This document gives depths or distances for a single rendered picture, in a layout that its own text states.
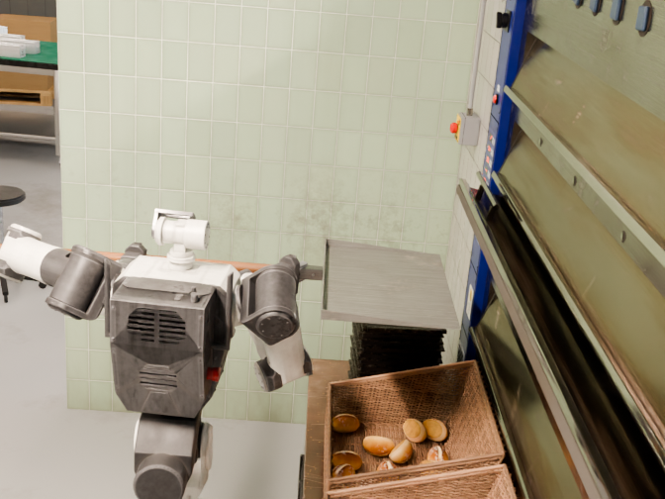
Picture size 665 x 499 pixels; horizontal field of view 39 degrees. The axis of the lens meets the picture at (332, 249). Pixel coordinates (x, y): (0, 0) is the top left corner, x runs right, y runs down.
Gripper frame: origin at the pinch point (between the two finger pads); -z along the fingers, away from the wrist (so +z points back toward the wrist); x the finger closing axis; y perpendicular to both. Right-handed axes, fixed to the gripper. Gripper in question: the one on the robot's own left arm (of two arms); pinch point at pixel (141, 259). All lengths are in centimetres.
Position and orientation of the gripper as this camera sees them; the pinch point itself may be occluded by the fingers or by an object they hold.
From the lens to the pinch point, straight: 267.8
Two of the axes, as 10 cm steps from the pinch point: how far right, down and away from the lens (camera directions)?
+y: 9.9, 1.2, -1.0
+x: -0.8, 9.4, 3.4
